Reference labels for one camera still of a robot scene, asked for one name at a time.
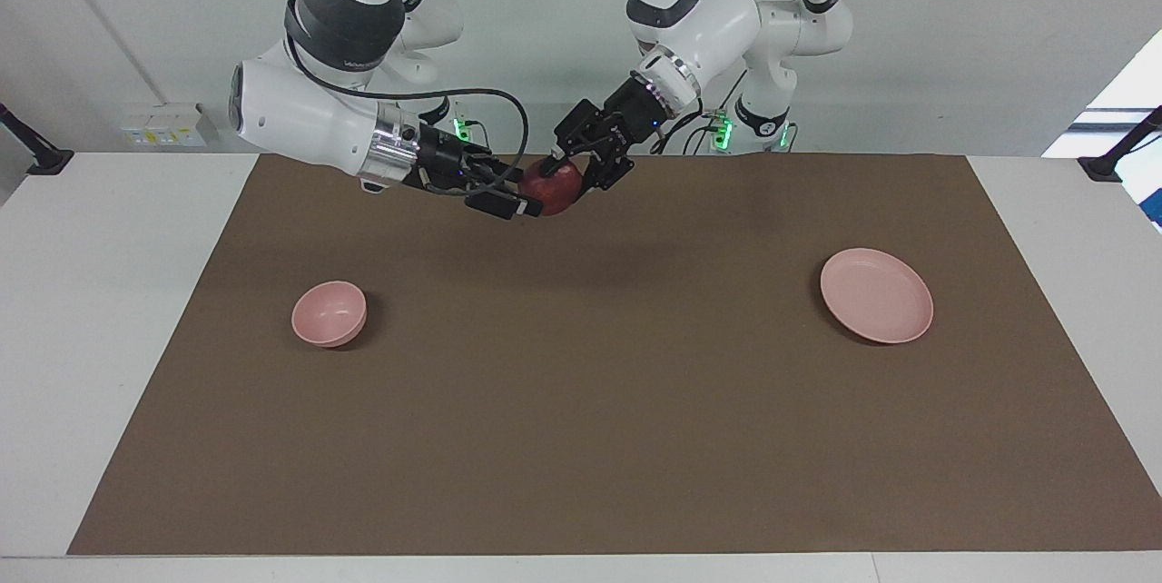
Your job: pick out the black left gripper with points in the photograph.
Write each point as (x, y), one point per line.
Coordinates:
(634, 115)

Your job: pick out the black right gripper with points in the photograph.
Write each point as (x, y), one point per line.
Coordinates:
(445, 165)

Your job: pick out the dark red apple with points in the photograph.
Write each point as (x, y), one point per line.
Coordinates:
(558, 188)

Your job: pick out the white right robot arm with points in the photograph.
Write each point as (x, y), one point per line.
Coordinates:
(300, 111)

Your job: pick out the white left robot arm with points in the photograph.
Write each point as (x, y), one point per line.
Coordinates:
(726, 20)

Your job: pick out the pink bowl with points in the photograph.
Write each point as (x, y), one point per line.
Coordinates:
(329, 315)

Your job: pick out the pink plate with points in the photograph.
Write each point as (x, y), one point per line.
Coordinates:
(876, 295)

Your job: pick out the brown table mat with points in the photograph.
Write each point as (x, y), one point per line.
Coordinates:
(590, 401)

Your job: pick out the blue object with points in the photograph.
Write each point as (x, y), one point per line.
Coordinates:
(1155, 209)

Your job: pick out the white wall socket box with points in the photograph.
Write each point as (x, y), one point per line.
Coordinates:
(168, 124)

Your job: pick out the black clamp mount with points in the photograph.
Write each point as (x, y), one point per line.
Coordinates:
(41, 156)
(1112, 163)

